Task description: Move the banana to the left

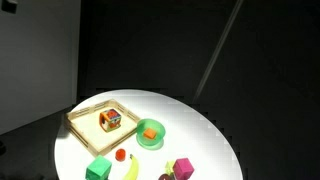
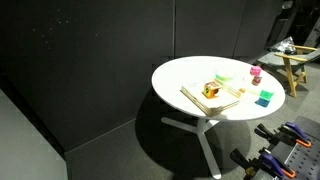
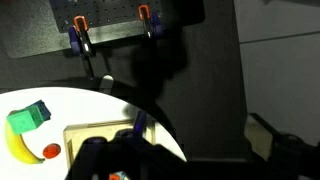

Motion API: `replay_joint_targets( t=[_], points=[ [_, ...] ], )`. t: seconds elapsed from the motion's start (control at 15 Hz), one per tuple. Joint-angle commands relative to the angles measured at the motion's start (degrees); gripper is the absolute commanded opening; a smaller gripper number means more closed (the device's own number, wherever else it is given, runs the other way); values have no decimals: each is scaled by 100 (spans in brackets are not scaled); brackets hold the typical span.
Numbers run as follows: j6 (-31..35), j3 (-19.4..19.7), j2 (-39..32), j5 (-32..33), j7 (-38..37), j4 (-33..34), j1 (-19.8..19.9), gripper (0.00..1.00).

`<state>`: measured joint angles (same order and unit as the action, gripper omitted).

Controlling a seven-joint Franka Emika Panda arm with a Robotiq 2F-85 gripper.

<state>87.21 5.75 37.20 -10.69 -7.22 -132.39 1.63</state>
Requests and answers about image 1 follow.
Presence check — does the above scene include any yellow banana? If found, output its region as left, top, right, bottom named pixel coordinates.
left=122, top=153, right=141, bottom=180

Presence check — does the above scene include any green translucent bowl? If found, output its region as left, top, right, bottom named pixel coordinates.
left=136, top=118, right=167, bottom=148

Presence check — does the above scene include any orange block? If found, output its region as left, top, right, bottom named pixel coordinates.
left=143, top=127, right=158, bottom=140

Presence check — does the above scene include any colourful fabric toy cube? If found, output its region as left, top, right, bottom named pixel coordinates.
left=99, top=108, right=122, bottom=133

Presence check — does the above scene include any small red cylinder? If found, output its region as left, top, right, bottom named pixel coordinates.
left=115, top=148, right=127, bottom=162

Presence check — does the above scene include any small yellow-green block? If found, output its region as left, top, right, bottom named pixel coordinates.
left=165, top=160, right=177, bottom=176

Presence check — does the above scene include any magenta cube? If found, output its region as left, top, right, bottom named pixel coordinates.
left=172, top=157, right=195, bottom=180

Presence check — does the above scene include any wooden slatted tray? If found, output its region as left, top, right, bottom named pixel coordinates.
left=64, top=98, right=142, bottom=158

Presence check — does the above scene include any dark red round fruit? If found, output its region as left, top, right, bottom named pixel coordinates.
left=157, top=172, right=174, bottom=180

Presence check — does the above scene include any green cube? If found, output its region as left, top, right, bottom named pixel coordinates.
left=85, top=154, right=113, bottom=180

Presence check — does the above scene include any white panel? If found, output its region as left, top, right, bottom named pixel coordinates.
left=0, top=0, right=82, bottom=136

